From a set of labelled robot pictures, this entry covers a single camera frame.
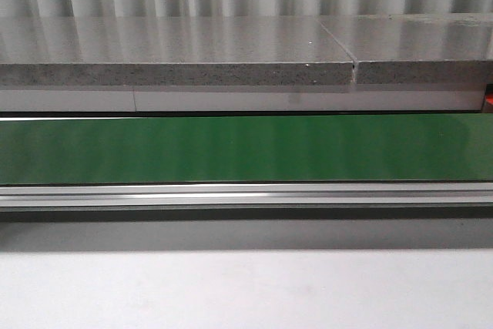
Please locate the green conveyor belt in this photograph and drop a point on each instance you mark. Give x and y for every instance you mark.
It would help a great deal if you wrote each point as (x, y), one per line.
(182, 149)

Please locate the grey stone counter slab right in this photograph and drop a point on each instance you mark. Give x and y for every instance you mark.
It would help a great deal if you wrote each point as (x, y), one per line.
(416, 49)

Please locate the grey stone counter slab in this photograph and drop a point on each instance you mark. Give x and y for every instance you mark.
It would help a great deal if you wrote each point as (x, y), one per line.
(416, 49)
(171, 51)

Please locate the grey stone counter slab left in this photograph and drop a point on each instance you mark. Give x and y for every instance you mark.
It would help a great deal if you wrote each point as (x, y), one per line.
(171, 51)

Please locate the white cabinet panel under counter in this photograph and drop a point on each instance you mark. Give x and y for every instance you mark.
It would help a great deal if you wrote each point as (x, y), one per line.
(235, 98)

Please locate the red object at right edge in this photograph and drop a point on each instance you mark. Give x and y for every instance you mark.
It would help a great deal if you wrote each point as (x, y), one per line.
(488, 101)

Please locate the aluminium conveyor frame rail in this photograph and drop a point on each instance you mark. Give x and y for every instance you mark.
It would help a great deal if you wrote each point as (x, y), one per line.
(248, 201)

